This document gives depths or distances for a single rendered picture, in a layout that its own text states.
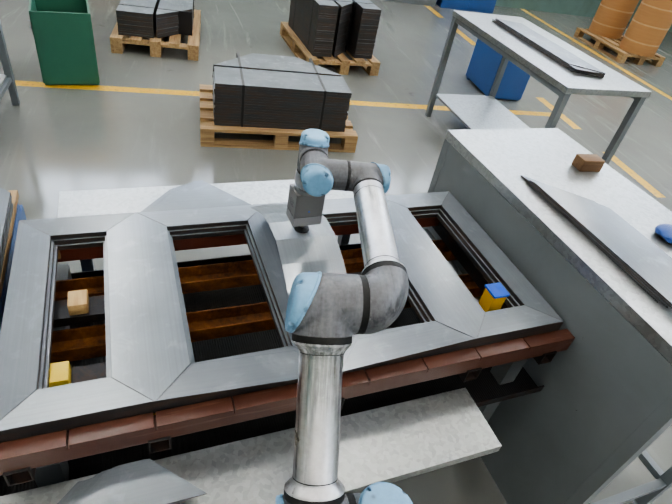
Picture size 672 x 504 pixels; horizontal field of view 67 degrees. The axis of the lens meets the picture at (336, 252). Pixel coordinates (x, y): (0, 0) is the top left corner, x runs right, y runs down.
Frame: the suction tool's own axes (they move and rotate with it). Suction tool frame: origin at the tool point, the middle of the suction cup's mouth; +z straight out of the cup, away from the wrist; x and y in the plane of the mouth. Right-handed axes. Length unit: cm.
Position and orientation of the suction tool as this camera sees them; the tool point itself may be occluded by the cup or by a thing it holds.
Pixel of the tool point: (301, 232)
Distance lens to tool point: 148.2
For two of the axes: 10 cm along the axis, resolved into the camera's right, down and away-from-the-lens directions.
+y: -9.2, 1.2, -3.8
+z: -1.6, 7.7, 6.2
